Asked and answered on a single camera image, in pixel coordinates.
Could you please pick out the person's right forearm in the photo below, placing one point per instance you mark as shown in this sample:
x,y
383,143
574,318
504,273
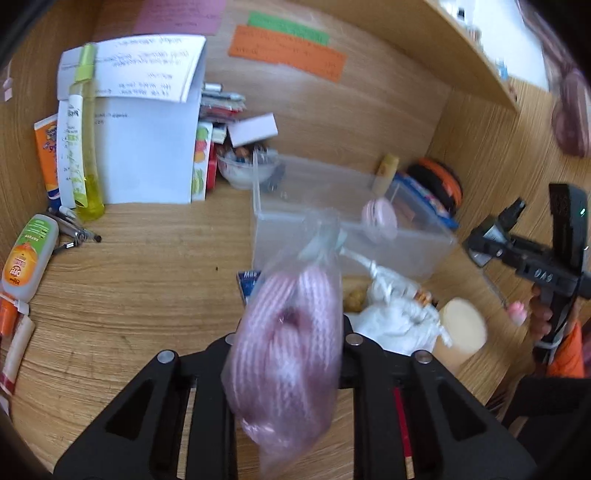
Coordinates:
x,y
572,355

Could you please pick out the pink paper note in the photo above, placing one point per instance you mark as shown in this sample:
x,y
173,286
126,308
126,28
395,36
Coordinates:
x,y
180,16

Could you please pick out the small blue box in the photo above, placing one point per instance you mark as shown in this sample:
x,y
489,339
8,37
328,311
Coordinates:
x,y
247,286

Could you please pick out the brown stick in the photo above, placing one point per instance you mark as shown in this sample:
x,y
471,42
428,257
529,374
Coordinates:
x,y
406,211

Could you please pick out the clear plastic storage box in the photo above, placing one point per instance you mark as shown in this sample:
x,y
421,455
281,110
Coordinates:
x,y
286,230

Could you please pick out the person's right hand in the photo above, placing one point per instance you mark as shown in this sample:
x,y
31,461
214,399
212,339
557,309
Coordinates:
x,y
540,318

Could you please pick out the maroon plush object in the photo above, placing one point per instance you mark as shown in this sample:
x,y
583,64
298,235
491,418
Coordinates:
x,y
572,115

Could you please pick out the white printed paper sheet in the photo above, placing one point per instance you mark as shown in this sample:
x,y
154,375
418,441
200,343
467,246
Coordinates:
x,y
138,64

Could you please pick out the red box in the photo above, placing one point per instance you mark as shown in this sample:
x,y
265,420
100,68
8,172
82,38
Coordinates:
x,y
212,166

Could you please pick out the white tube green print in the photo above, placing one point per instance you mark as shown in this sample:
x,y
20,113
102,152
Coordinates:
x,y
67,152

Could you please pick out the bag of pink yarn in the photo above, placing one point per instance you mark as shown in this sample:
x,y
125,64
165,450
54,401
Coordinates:
x,y
281,350

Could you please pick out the small orange tube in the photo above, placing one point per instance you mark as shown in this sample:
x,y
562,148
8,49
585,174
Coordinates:
x,y
6,318

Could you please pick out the orange paper note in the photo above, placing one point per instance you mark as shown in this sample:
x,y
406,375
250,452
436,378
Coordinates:
x,y
286,53

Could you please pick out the yellow green spray bottle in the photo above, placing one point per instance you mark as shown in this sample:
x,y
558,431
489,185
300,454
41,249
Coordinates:
x,y
87,184

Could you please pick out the wooden shelf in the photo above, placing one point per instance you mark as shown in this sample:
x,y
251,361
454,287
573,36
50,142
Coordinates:
x,y
471,50

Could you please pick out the orange sunscreen tube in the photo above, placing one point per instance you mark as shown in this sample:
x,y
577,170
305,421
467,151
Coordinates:
x,y
46,157

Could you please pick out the blue snack packet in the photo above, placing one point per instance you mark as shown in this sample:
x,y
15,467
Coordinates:
x,y
431,203

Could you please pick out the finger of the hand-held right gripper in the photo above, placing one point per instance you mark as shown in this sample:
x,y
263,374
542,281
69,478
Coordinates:
x,y
491,247
515,217

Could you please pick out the white file box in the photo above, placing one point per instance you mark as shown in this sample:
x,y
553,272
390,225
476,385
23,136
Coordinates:
x,y
147,152

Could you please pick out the yellow tube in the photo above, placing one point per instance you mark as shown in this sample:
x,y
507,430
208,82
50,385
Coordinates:
x,y
387,173

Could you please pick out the pink paw toy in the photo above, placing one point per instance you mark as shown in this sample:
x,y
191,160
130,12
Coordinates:
x,y
518,313

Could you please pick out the stack of pens and packets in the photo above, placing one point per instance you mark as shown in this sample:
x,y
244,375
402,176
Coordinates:
x,y
221,99

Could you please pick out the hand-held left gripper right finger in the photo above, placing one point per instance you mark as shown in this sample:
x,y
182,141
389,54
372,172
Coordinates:
x,y
367,369

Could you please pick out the pink round macaron toy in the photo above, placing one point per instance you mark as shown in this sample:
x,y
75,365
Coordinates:
x,y
379,220

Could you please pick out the white bottle orange label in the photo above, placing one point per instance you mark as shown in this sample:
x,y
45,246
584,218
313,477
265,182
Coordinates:
x,y
27,263

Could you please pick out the small white box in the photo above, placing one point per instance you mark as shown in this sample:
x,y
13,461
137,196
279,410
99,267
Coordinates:
x,y
253,129

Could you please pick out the dark cloth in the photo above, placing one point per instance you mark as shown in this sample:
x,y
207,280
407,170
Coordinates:
x,y
549,415

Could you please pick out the green paper note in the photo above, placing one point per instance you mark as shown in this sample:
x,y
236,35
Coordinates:
x,y
286,28

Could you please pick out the black orange zip case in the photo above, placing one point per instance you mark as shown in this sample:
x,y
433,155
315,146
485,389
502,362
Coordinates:
x,y
438,182

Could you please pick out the cream pillar candle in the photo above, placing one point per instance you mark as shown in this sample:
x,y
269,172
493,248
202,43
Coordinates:
x,y
461,334

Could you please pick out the wooden desktop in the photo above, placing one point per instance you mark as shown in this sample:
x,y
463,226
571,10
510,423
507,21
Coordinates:
x,y
152,277

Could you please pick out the metal drawing compass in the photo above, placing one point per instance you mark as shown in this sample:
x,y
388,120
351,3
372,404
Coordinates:
x,y
74,230

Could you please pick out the clear bowl of trinkets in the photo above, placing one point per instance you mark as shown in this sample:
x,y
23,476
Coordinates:
x,y
240,173

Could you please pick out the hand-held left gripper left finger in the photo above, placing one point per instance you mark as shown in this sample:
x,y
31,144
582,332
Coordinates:
x,y
207,374

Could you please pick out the cream tube red band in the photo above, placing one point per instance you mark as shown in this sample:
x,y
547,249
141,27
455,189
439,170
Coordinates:
x,y
16,355

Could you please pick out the tan lumpy object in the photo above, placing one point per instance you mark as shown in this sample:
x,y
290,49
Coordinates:
x,y
355,297

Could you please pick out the fruit print box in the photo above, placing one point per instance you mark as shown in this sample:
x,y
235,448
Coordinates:
x,y
201,161

